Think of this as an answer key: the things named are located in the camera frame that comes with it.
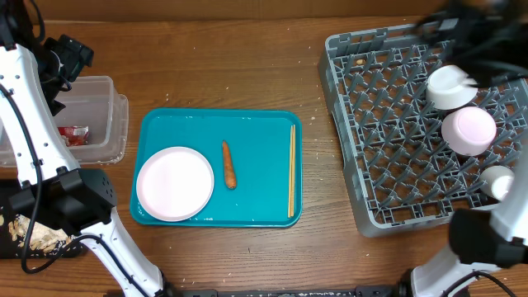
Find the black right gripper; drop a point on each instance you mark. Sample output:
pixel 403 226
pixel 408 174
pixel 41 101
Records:
pixel 473 32

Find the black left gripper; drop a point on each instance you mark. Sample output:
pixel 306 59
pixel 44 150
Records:
pixel 74 54

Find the pale green bowl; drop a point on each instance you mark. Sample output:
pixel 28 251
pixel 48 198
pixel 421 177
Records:
pixel 449 88

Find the red snack wrapper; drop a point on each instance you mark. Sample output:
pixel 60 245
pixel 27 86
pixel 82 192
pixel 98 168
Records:
pixel 77 135

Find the white napkin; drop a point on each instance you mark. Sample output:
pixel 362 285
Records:
pixel 65 140

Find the small white round plate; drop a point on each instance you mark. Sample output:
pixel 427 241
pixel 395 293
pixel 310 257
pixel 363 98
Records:
pixel 469 131

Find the white upside-down cup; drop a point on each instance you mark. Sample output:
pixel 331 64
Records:
pixel 497 181

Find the grey dish rack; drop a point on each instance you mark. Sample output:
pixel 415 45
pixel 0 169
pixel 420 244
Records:
pixel 400 173

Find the large white round plate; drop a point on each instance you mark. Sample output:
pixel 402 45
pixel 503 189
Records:
pixel 175 184

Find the rice and food scraps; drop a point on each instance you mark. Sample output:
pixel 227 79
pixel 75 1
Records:
pixel 43 239

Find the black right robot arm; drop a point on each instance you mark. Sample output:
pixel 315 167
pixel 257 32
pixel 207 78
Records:
pixel 480 242

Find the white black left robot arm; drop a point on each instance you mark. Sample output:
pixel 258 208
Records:
pixel 54 190

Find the black waste tray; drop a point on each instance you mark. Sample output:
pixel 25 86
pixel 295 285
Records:
pixel 9 188

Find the clear plastic bin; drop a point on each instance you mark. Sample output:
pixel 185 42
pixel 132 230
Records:
pixel 94 102

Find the orange carrot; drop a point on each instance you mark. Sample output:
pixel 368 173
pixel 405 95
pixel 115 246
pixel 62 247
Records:
pixel 229 174

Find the teal plastic tray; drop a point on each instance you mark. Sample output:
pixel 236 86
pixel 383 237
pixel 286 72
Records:
pixel 259 146

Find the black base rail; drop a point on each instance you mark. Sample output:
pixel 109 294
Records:
pixel 288 293

